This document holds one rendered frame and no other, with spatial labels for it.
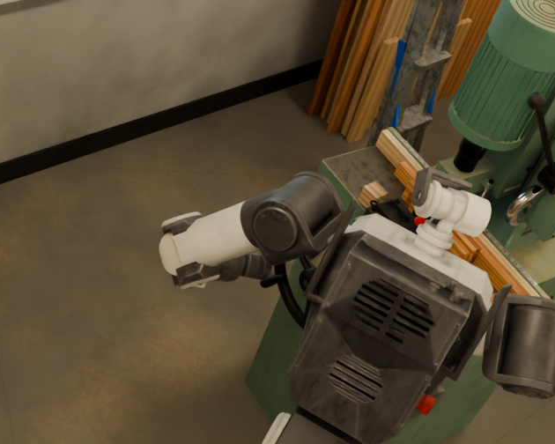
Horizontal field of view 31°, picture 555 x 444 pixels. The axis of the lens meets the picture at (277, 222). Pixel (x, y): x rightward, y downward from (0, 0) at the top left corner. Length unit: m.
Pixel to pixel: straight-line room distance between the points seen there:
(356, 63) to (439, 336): 2.42
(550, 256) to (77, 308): 1.41
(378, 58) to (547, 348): 2.27
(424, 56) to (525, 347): 1.73
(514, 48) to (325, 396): 0.83
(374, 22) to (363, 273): 2.33
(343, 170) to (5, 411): 1.16
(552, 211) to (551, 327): 0.77
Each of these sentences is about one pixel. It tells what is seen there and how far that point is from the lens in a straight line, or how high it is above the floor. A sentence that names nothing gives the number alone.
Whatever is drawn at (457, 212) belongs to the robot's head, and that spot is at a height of 1.42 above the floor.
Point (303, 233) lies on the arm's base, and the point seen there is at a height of 1.34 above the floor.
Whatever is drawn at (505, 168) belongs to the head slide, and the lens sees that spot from 2.34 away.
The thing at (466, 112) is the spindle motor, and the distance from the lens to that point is 2.15.
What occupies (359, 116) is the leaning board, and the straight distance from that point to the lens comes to 3.89.
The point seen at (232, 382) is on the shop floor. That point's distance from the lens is 3.04.
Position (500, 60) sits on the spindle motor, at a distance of 2.06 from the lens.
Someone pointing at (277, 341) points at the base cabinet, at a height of 0.28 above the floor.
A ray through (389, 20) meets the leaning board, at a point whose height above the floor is 0.54.
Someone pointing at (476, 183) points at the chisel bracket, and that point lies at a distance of 2.33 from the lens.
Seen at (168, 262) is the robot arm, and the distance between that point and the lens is 1.85.
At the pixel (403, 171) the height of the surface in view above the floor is 0.93.
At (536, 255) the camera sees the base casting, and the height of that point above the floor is 0.80.
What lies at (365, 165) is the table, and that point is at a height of 0.90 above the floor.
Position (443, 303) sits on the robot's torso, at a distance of 1.46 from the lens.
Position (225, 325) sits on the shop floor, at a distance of 3.17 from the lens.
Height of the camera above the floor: 2.43
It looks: 43 degrees down
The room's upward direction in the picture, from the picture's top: 21 degrees clockwise
